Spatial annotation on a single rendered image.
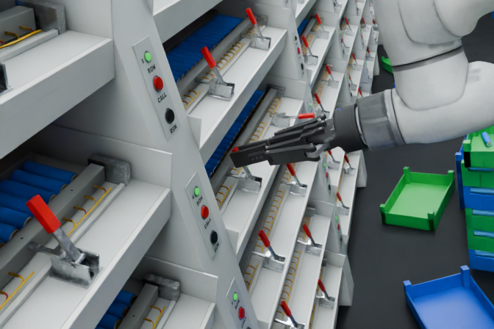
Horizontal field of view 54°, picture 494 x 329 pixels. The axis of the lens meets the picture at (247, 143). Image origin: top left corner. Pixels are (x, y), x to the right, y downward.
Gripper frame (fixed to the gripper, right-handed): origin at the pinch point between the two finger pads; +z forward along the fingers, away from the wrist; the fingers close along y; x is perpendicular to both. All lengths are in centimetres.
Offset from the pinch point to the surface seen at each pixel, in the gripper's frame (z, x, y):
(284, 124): 2.0, -6.5, 25.7
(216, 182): 6.8, -2.0, -4.1
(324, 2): 2, 2, 113
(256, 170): 3.5, -6.6, 6.0
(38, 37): -0.3, 32.5, -32.6
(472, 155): -34, -43, 56
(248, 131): 6.5, -2.1, 16.0
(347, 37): 6, -25, 159
